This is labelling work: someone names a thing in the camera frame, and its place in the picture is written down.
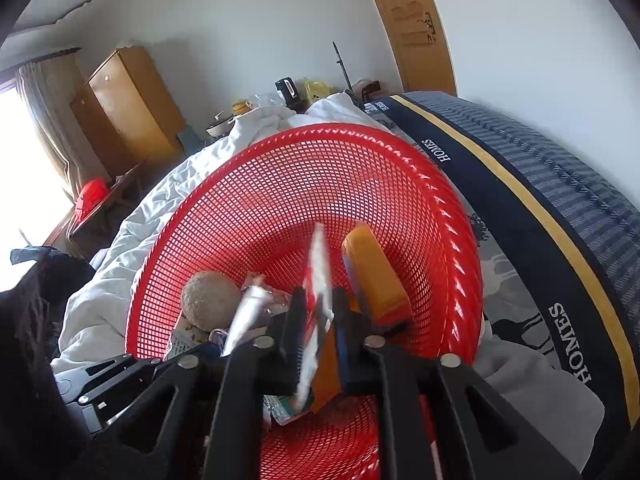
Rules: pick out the wooden wardrobe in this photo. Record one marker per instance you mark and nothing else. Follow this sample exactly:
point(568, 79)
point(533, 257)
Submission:
point(130, 105)

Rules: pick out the clear plastic bag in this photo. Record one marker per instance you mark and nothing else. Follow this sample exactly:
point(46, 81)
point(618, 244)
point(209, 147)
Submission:
point(274, 302)

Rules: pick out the black tripod pole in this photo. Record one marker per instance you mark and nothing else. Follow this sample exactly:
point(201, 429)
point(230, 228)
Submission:
point(342, 67)

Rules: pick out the dark clothing pile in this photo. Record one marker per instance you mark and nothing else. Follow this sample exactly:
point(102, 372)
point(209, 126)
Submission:
point(55, 270)

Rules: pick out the beige plush ball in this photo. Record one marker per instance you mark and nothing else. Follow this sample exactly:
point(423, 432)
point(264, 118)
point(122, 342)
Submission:
point(210, 300)

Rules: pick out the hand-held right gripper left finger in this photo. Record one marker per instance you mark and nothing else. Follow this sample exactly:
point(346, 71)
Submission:
point(295, 350)

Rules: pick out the grey printed bedsheet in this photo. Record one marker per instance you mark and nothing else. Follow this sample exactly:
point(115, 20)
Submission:
point(500, 280)

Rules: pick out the red white packet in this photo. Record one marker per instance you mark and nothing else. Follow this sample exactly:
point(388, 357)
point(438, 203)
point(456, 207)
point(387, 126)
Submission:
point(320, 280)

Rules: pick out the small yellow container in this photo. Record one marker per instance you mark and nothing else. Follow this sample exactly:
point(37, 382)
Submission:
point(240, 108)

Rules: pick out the orange yellow packet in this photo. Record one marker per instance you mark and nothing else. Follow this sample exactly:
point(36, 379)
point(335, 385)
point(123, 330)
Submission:
point(327, 367)

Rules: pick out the dark brown bag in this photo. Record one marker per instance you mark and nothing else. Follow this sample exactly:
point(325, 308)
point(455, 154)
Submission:
point(367, 90)

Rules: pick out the white green foil sachet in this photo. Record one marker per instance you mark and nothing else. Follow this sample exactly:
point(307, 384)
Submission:
point(281, 407)
point(245, 315)

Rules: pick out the crumpled clear plastic wrap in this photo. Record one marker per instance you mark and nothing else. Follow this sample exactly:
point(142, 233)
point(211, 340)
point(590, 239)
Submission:
point(267, 101)

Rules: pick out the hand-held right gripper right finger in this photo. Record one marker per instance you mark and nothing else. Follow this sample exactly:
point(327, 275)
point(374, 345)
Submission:
point(344, 360)

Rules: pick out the yellow bag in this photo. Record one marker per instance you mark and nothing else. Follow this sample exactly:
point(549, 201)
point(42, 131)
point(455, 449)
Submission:
point(316, 89)

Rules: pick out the red bag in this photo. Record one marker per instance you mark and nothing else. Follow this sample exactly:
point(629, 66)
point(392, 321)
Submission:
point(92, 197)

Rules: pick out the white duvet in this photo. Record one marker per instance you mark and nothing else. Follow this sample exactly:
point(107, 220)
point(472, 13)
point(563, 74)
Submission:
point(165, 200)

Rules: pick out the striped mattress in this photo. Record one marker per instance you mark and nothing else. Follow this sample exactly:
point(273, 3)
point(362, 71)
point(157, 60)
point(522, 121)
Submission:
point(575, 185)

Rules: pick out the red mesh plastic basket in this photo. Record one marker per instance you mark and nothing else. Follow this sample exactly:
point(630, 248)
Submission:
point(310, 185)

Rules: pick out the wooden table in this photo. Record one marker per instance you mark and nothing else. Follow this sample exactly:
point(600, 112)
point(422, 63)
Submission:
point(107, 210)

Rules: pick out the beige curtain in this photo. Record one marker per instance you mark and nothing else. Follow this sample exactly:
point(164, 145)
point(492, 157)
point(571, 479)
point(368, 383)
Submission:
point(55, 110)

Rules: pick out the window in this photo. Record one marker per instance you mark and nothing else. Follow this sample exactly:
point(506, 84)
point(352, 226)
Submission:
point(25, 185)

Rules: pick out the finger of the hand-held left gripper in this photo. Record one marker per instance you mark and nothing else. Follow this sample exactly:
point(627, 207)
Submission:
point(120, 375)

